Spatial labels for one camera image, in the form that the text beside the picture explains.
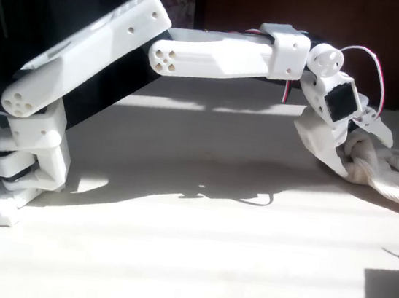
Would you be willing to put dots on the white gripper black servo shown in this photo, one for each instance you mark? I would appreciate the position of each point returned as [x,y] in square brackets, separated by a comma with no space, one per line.
[318,138]

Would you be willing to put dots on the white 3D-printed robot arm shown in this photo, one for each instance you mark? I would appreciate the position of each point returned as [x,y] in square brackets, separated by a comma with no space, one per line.
[211,57]

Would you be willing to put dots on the dark brown wooden cabinet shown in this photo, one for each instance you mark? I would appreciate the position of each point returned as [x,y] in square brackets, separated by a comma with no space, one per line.
[240,7]

